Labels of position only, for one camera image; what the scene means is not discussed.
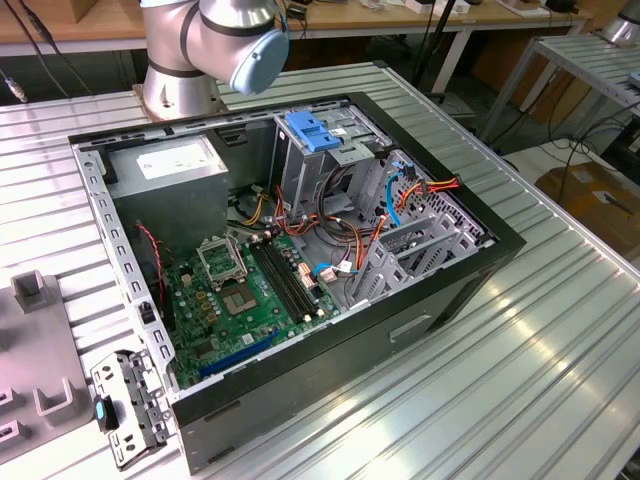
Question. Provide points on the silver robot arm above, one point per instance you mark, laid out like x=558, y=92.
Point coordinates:
x=170, y=50

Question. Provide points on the grey metal disk bay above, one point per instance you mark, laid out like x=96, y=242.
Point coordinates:
x=382, y=270

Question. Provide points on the black RAM slot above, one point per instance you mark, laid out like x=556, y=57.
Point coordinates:
x=276, y=281
x=289, y=276
x=295, y=274
x=282, y=279

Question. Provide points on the grey optical drive cage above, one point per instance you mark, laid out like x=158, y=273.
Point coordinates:
x=300, y=175

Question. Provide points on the thin metal locking lever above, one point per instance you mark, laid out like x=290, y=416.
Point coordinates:
x=240, y=257

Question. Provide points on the CPU socket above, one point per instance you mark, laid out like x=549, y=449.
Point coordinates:
x=240, y=300

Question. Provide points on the blue plastic drive latch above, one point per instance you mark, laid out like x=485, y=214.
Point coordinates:
x=312, y=132

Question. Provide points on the green motherboard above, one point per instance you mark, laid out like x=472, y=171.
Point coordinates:
x=235, y=332

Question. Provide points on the black open PC case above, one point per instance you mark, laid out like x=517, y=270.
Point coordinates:
x=325, y=380

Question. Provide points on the blue expansion slot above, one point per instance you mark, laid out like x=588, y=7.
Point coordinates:
x=240, y=355

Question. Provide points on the grey power supply unit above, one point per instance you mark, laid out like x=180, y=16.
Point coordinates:
x=170, y=200

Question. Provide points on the black stand pole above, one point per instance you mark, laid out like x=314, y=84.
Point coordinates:
x=435, y=35

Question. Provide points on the brown cardboard box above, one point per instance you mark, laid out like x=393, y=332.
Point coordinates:
x=585, y=200

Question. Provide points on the black latch with blue tab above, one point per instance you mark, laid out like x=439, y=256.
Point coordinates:
x=101, y=412

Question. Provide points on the wooden desk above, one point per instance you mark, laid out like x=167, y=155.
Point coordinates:
x=120, y=20

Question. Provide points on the grey parts rack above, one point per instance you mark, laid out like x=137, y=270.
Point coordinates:
x=35, y=340

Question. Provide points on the metal slat side table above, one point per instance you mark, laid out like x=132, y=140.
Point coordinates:
x=620, y=80

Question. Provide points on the metal expansion card bracket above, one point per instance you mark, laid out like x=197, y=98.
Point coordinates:
x=135, y=400

